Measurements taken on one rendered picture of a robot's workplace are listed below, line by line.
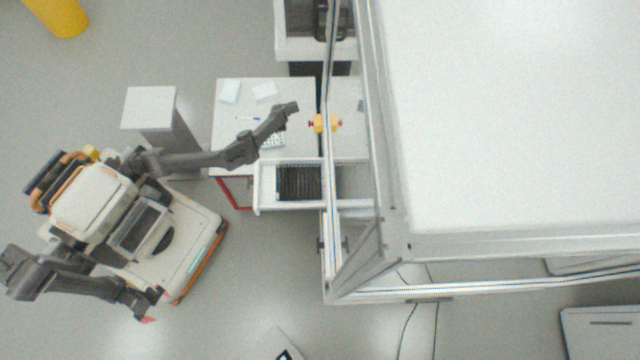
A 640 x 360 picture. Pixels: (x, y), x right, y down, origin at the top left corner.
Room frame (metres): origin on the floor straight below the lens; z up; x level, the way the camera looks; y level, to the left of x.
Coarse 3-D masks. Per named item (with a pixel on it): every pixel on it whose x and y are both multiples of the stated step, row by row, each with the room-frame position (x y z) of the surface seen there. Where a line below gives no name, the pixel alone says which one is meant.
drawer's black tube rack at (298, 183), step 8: (280, 168) 0.68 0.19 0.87; (288, 168) 0.68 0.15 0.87; (296, 168) 0.69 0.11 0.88; (304, 168) 0.69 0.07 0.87; (312, 168) 0.69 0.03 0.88; (320, 168) 0.69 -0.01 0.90; (280, 176) 0.63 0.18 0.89; (288, 176) 0.64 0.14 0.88; (296, 176) 0.64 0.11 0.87; (304, 176) 0.65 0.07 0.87; (312, 176) 0.65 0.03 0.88; (320, 176) 0.65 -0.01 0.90; (280, 184) 0.59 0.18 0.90; (288, 184) 0.59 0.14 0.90; (296, 184) 0.59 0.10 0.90; (304, 184) 0.60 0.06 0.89; (312, 184) 0.61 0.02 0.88; (320, 184) 0.61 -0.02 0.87; (280, 192) 0.55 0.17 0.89; (288, 192) 0.55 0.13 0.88; (296, 192) 0.56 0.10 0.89; (304, 192) 0.56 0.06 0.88; (312, 192) 0.56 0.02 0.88; (320, 192) 0.57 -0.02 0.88; (280, 200) 0.51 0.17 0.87; (288, 200) 0.52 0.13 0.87; (296, 200) 0.52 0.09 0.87; (304, 200) 0.53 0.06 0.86
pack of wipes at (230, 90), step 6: (228, 84) 1.20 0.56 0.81; (234, 84) 1.20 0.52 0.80; (240, 84) 1.21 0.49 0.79; (222, 90) 1.16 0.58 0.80; (228, 90) 1.16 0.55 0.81; (234, 90) 1.16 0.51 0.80; (222, 96) 1.12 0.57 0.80; (228, 96) 1.12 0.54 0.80; (234, 96) 1.12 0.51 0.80; (222, 102) 1.10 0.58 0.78; (228, 102) 1.09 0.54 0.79; (234, 102) 1.09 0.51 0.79
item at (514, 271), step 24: (408, 264) 0.11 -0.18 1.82; (432, 264) 0.11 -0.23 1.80; (456, 264) 0.12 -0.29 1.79; (480, 264) 0.13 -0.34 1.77; (504, 264) 0.14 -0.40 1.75; (528, 264) 0.14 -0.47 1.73; (552, 264) 0.15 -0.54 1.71; (576, 264) 0.16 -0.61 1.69; (600, 264) 0.17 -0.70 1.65; (624, 264) 0.18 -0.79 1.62; (360, 288) 0.11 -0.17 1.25; (384, 288) 0.12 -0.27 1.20; (408, 288) 0.13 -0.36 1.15; (432, 288) 0.14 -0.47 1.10
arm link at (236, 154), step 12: (240, 144) 0.52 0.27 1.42; (252, 144) 0.54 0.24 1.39; (144, 156) 0.50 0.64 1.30; (156, 156) 0.51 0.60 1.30; (168, 156) 0.51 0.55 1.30; (180, 156) 0.50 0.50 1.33; (192, 156) 0.49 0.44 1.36; (204, 156) 0.48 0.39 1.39; (216, 156) 0.47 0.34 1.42; (228, 156) 0.47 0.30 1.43; (240, 156) 0.49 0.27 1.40; (252, 156) 0.50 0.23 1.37; (168, 168) 0.47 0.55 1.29; (180, 168) 0.46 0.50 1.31; (192, 168) 0.46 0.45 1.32; (228, 168) 0.44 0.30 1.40
